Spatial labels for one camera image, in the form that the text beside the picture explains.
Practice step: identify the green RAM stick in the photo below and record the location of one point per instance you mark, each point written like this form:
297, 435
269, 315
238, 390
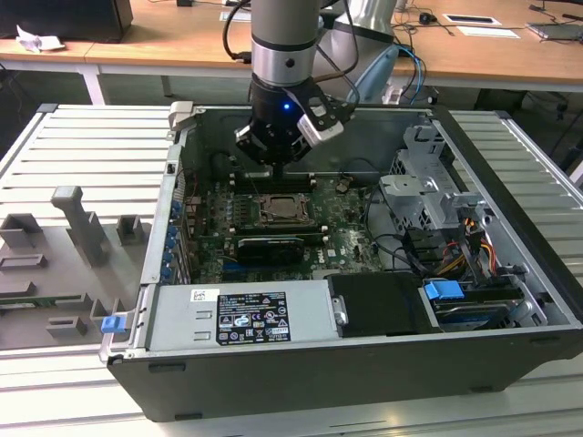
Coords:
36, 300

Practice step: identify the blue card retention clip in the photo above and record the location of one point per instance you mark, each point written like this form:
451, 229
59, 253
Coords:
175, 208
168, 257
171, 237
166, 272

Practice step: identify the white paper sheet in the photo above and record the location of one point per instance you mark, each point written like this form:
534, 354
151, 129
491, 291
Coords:
487, 32

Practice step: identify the grey parts rack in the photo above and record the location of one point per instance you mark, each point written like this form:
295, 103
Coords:
45, 273

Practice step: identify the black open PC case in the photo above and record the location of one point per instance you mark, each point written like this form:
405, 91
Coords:
319, 387

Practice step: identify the silver square CPU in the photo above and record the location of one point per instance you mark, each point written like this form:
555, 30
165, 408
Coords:
287, 204

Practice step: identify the grey case latch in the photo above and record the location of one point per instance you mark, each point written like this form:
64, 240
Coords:
180, 116

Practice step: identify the dark hard disk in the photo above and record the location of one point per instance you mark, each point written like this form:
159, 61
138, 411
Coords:
469, 314

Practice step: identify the silver metal drive cage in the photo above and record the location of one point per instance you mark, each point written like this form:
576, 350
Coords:
410, 200

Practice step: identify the blue case latch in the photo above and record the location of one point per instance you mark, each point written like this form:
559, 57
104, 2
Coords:
113, 324

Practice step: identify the green motherboard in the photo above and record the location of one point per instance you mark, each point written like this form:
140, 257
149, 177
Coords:
350, 241

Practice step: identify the black RAM slot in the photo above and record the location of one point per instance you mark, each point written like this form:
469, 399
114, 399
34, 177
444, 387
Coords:
298, 186
298, 178
314, 236
278, 226

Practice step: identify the grey laptop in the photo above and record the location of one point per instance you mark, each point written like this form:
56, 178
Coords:
555, 31

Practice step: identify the black computer mouse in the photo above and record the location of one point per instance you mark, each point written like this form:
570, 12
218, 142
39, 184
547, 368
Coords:
427, 18

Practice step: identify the black plastic air shroud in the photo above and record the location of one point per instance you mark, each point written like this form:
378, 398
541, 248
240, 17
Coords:
378, 305

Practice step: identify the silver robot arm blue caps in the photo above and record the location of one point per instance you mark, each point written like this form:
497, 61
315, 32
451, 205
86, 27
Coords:
282, 27

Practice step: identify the thin metal locking lever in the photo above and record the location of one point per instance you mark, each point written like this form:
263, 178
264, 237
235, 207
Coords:
278, 212
254, 186

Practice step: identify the wooden desk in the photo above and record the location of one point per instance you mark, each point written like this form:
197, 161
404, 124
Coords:
45, 52
182, 41

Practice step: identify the black CPU socket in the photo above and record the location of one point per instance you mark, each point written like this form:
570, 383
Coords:
288, 221

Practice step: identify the black graphics card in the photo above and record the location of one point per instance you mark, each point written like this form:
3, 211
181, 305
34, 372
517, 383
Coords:
268, 250

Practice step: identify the black label sticker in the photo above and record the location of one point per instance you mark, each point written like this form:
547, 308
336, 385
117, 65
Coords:
250, 318

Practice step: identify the grey power supply unit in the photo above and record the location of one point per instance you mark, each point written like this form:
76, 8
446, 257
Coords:
182, 318

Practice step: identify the crumpled white paper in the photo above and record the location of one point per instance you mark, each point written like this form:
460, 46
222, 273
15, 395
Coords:
32, 41

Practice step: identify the blue disk carrier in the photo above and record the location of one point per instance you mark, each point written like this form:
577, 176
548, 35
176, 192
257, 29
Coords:
444, 290

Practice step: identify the white plug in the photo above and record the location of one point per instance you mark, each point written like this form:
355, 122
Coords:
391, 94

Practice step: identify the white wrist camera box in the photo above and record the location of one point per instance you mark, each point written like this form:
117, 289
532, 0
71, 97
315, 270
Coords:
321, 132

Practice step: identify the black monitor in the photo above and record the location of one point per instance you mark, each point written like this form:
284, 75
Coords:
68, 18

